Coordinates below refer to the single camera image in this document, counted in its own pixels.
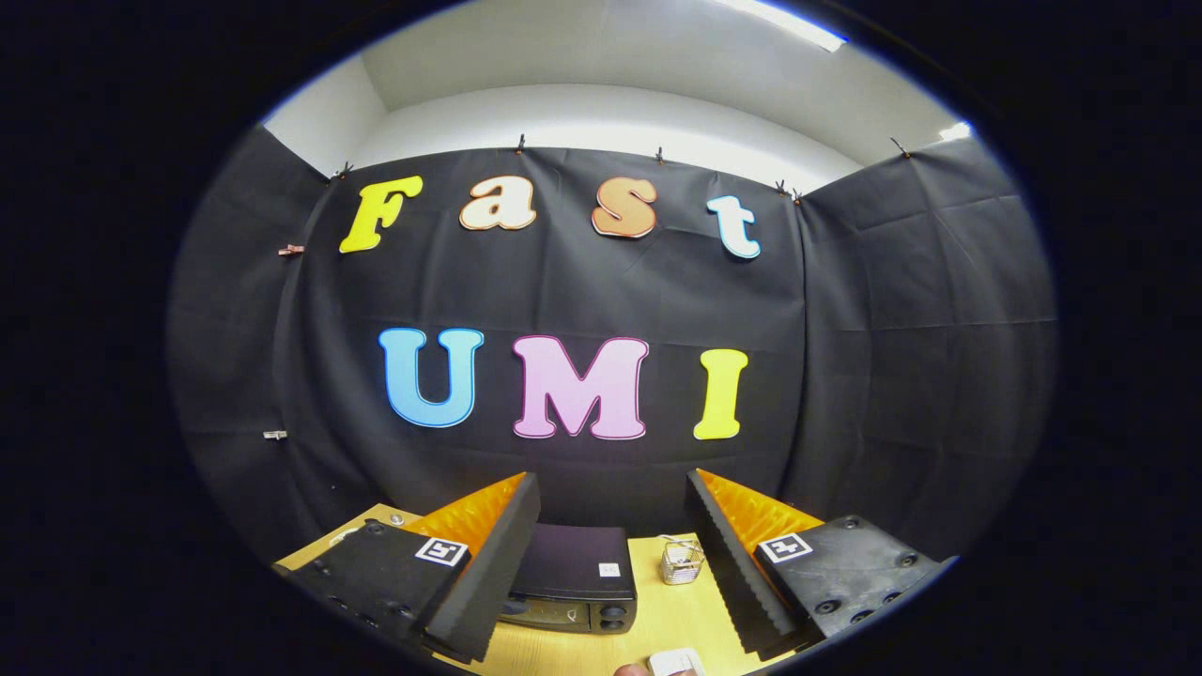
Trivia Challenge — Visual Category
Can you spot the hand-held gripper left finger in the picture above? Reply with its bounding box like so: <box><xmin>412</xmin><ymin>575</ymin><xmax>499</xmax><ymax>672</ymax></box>
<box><xmin>282</xmin><ymin>472</ymin><xmax>543</xmax><ymax>664</ymax></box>

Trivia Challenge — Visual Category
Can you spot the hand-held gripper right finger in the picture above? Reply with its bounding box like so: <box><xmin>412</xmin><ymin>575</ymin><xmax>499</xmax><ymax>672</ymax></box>
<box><xmin>686</xmin><ymin>469</ymin><xmax>948</xmax><ymax>660</ymax></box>

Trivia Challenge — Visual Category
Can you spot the black toaster oven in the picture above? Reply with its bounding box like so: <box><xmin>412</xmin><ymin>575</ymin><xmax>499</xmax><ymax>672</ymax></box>
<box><xmin>498</xmin><ymin>524</ymin><xmax>639</xmax><ymax>636</ymax></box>

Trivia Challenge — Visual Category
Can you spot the small white dish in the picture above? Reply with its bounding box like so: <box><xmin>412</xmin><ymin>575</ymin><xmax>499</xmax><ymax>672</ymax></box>
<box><xmin>648</xmin><ymin>648</ymin><xmax>707</xmax><ymax>676</ymax></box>

